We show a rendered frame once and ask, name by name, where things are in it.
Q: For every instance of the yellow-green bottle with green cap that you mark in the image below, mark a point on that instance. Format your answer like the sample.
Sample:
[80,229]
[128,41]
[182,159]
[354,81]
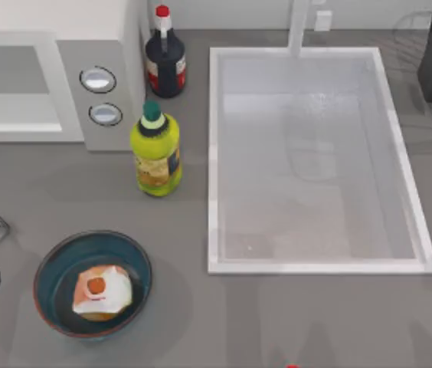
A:
[156,161]

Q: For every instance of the white sink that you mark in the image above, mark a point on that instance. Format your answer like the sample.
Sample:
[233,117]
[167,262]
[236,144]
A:
[315,264]

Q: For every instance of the dark bottle with red cap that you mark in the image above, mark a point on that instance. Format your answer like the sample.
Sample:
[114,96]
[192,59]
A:
[165,65]

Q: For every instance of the round microwave knob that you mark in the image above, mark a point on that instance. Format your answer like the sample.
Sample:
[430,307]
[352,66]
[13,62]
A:
[105,114]
[97,79]

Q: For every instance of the pale microwave oven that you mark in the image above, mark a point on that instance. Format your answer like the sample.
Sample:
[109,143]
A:
[128,57]

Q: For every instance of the white and orange carton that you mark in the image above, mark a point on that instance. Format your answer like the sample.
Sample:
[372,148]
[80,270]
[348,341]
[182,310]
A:
[105,293]

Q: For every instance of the tall white tap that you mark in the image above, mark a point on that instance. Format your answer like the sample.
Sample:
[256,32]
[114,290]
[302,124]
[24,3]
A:
[297,27]

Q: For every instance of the blue bowl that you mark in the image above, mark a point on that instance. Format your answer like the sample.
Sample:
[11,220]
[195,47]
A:
[53,280]

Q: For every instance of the small red object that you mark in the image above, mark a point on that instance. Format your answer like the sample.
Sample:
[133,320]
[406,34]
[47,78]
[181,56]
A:
[293,366]

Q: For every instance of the pale microwave door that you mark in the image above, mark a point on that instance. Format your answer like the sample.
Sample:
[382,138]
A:
[17,115]

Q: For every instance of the white wall socket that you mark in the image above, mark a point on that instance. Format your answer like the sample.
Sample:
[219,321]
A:
[322,20]

